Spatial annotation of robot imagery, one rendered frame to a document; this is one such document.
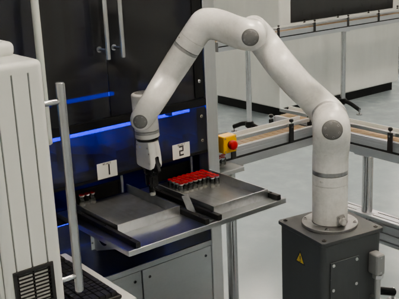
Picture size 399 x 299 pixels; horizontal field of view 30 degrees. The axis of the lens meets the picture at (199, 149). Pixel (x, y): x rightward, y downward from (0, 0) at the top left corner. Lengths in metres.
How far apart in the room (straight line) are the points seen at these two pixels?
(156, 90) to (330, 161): 0.61
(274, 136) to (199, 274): 0.73
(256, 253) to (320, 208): 1.96
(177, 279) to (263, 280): 1.13
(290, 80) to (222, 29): 0.27
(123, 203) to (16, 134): 0.95
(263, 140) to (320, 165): 0.91
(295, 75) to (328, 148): 0.26
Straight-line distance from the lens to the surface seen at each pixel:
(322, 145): 2.42
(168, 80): 2.45
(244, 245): 4.58
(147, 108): 2.41
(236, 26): 2.35
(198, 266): 3.14
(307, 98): 2.47
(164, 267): 3.03
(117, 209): 2.74
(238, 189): 2.88
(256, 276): 4.20
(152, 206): 2.74
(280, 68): 2.41
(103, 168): 2.73
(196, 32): 2.41
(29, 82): 1.92
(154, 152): 2.53
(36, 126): 1.95
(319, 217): 2.55
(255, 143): 3.33
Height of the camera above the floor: 1.84
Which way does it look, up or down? 16 degrees down
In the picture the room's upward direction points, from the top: 2 degrees counter-clockwise
